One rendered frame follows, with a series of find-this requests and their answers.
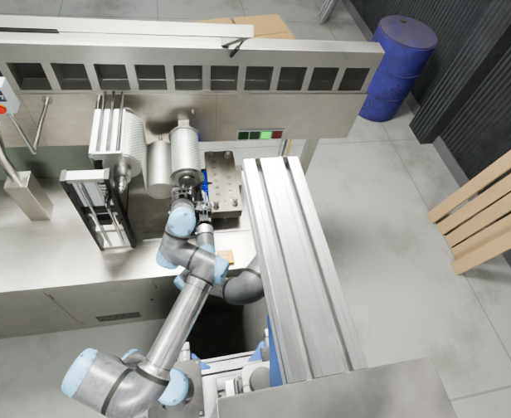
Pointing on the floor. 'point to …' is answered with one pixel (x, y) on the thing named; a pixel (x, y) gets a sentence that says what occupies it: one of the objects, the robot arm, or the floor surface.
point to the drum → (396, 65)
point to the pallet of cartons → (274, 30)
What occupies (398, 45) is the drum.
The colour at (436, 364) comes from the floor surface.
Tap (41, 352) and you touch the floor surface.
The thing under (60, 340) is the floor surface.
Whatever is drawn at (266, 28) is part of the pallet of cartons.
